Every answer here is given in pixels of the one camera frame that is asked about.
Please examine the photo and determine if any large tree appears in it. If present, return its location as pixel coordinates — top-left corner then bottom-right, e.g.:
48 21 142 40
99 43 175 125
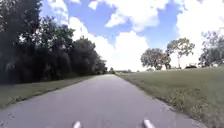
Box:
197 30 224 69

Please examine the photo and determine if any dark wood of trees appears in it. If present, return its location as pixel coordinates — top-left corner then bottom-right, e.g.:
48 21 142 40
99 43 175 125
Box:
0 0 108 86

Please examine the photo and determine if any grass verge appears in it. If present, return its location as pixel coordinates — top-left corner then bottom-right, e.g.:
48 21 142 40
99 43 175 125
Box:
0 74 98 110

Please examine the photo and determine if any dark bush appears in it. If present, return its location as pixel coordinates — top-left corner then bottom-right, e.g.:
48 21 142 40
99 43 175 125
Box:
185 63 199 70

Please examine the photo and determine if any grass slope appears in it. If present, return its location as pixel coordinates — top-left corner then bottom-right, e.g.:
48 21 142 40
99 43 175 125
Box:
115 66 224 128

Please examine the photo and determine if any tall thin-trunked tree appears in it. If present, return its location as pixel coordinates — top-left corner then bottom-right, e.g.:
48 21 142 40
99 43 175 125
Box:
165 37 196 70

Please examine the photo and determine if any broad round tree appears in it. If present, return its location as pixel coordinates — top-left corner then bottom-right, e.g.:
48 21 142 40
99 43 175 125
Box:
140 47 172 71

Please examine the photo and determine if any grey asphalt path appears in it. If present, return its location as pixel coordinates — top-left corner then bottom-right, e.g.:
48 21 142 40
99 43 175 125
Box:
0 73 208 128

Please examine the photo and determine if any robot's own part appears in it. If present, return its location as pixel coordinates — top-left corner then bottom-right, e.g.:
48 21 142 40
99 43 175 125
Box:
72 120 83 128
142 118 156 128

